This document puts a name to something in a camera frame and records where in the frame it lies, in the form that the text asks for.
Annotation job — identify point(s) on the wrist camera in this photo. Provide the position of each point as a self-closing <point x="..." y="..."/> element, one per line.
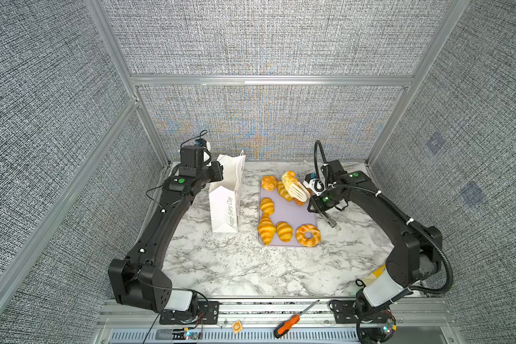
<point x="313" y="184"/>
<point x="205" y="146"/>

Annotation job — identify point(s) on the white printed paper bag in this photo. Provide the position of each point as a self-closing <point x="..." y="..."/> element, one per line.
<point x="224" y="195"/>

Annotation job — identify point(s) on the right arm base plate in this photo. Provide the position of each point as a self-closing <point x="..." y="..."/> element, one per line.
<point x="349" y="311"/>

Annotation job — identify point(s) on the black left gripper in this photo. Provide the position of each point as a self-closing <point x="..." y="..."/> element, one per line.
<point x="217" y="171"/>

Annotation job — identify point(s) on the small striped croissant upper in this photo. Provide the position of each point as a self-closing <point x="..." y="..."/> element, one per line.
<point x="282" y="191"/>

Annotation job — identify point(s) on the orange handled screwdriver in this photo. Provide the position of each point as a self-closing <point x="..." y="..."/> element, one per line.
<point x="285" y="327"/>

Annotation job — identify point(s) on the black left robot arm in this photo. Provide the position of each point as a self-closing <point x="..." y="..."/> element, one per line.
<point x="137" y="280"/>

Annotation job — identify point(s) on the long striped croissant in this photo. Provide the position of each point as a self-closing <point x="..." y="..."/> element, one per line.
<point x="266" y="229"/>

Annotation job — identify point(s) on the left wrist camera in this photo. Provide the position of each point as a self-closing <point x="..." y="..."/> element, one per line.
<point x="205" y="146"/>

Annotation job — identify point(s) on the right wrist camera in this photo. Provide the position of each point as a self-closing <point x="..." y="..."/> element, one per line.
<point x="313" y="184"/>

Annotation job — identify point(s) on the dark orange triangular pastry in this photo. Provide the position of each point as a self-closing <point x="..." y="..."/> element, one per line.
<point x="299" y="202"/>

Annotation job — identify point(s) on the small round striped roll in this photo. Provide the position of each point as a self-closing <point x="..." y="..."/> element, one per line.
<point x="267" y="206"/>

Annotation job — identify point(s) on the striped croissant lower middle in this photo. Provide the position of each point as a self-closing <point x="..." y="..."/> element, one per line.
<point x="284" y="231"/>

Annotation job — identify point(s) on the ring shaped bread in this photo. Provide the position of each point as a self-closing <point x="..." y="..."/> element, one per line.
<point x="308" y="235"/>

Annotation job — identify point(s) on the aluminium front rail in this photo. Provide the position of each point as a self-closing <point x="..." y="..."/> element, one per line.
<point x="418" y="320"/>

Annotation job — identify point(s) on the lilac plastic tray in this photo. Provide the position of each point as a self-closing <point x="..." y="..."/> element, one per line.
<point x="289" y="212"/>

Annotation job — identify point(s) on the braided yellow pastry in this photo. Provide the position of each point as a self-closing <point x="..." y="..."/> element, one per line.
<point x="289" y="177"/>

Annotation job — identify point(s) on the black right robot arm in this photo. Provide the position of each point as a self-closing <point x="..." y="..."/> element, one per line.
<point x="416" y="262"/>

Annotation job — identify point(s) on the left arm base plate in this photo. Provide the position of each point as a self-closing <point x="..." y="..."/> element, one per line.
<point x="204" y="312"/>

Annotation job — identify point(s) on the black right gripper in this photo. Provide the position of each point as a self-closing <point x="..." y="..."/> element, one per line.
<point x="314" y="203"/>

